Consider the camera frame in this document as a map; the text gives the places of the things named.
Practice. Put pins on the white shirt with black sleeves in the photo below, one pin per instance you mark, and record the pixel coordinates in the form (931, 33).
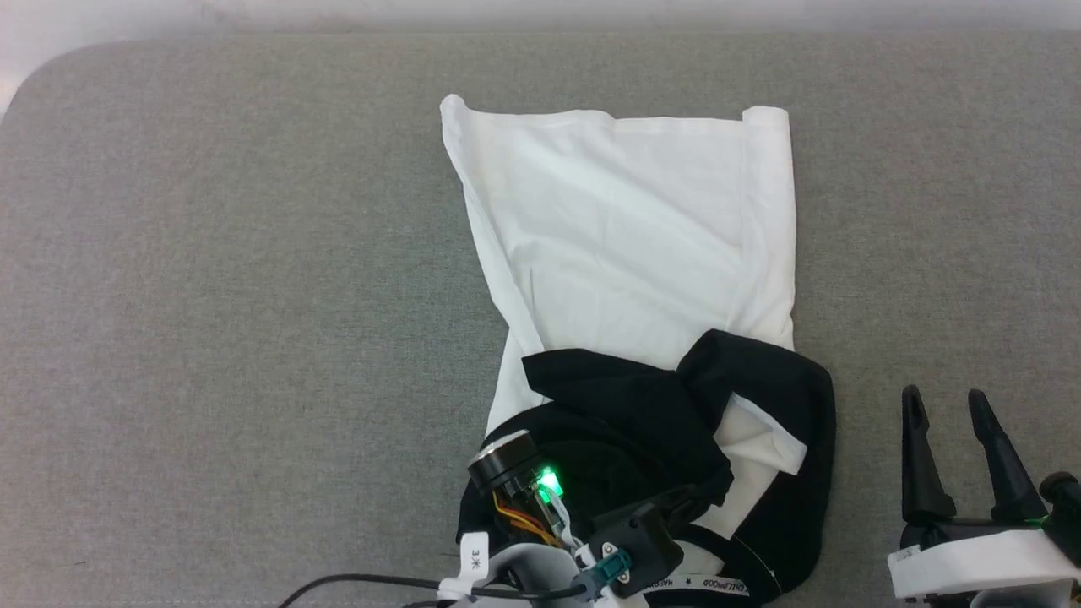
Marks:
(625, 228)

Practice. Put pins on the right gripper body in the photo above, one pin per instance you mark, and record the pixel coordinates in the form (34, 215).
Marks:
(980, 566)

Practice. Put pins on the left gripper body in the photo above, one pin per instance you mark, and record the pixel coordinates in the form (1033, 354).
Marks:
(511, 469)

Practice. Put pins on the grey fabric sofa cushion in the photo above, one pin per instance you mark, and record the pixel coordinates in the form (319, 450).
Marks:
(211, 295)

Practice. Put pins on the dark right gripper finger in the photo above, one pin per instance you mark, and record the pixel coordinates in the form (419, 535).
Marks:
(1009, 485)
(922, 481)

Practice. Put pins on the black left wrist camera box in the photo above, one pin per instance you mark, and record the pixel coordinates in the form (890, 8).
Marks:
(638, 536)

